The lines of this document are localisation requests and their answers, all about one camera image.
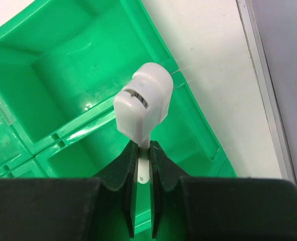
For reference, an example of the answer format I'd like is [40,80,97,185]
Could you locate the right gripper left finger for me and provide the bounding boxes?
[0,141,138,240]

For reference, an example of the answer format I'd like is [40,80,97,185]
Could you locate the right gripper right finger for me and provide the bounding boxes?
[150,141,297,240]

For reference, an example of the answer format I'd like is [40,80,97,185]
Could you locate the green plastic divided bin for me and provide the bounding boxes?
[0,1,235,240]

